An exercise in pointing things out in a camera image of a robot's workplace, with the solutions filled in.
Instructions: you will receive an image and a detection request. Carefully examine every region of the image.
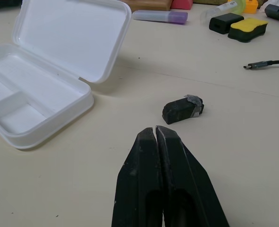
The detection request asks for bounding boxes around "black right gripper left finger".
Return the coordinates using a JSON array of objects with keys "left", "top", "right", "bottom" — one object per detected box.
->
[{"left": 111, "top": 127, "right": 165, "bottom": 227}]

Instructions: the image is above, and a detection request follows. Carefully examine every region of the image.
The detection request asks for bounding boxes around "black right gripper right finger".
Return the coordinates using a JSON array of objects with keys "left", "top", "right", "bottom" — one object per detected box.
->
[{"left": 155, "top": 125, "right": 230, "bottom": 227}]

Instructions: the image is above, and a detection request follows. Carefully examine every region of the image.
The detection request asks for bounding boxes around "white plastic pencil case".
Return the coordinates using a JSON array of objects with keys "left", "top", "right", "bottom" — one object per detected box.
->
[{"left": 0, "top": 0, "right": 132, "bottom": 150}]

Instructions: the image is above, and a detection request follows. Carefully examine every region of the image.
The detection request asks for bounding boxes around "purple highlighter with clear cap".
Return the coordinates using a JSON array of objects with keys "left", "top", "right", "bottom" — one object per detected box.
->
[{"left": 132, "top": 10, "right": 188, "bottom": 25}]

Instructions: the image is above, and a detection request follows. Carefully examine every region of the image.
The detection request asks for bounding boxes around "black rectangular block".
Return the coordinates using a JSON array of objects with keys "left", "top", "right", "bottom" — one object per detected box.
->
[{"left": 209, "top": 13, "right": 245, "bottom": 35}]

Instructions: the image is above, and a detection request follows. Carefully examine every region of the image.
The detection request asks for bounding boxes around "yellow and black sponge eraser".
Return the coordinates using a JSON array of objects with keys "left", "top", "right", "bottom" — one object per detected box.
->
[{"left": 227, "top": 17, "right": 269, "bottom": 44}]

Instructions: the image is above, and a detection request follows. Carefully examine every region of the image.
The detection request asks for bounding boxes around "metal cup on wooden tray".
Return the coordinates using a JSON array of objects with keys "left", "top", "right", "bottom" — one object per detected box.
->
[{"left": 122, "top": 0, "right": 173, "bottom": 12}]

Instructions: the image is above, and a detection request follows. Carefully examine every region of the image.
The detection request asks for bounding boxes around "clear tube with green cap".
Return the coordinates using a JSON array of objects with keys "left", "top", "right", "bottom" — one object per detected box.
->
[{"left": 200, "top": 0, "right": 246, "bottom": 25}]

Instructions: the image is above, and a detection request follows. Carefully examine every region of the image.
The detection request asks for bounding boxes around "pink block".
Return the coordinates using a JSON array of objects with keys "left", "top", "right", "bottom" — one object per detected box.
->
[{"left": 170, "top": 0, "right": 193, "bottom": 11}]

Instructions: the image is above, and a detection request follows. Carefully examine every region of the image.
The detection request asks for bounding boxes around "yellow toy brick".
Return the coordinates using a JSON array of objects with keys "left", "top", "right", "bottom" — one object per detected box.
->
[{"left": 244, "top": 0, "right": 259, "bottom": 14}]

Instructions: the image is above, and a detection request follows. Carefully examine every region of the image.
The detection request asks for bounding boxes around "dark grey USB hub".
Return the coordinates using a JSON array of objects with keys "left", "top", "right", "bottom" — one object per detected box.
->
[{"left": 264, "top": 4, "right": 279, "bottom": 24}]

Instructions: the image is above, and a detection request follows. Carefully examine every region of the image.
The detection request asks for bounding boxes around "black braided USB-C cable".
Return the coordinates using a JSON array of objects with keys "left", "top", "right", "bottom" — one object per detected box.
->
[{"left": 243, "top": 58, "right": 279, "bottom": 70}]

